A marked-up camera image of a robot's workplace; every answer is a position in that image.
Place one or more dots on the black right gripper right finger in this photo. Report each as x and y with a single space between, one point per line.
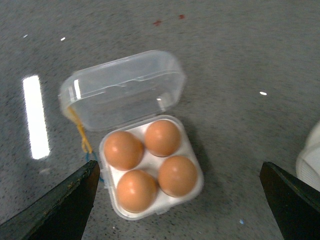
294 204

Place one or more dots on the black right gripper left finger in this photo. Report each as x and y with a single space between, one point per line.
61 214

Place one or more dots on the brown egg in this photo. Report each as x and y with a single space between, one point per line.
136 191
123 150
162 138
177 176

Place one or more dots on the clear plastic egg box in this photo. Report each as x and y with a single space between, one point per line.
129 94

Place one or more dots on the white Joyoung blender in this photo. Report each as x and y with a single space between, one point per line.
308 161

